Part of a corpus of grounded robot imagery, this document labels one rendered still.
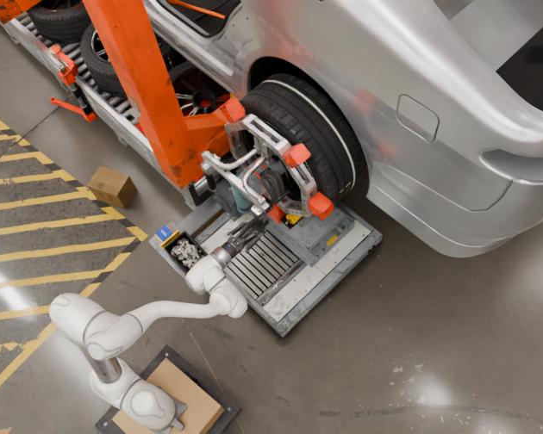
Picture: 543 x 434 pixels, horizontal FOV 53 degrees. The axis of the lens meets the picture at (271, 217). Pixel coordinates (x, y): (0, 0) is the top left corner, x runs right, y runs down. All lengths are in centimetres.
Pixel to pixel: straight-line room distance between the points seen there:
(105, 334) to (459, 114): 135
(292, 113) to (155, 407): 135
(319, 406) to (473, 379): 81
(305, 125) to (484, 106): 81
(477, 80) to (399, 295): 168
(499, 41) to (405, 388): 182
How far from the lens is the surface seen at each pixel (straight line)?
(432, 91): 184
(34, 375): 344
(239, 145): 276
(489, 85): 180
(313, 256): 311
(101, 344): 194
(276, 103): 238
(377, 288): 320
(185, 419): 267
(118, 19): 217
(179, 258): 275
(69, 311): 204
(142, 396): 245
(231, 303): 230
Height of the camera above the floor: 297
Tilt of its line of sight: 61 degrees down
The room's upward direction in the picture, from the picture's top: 10 degrees counter-clockwise
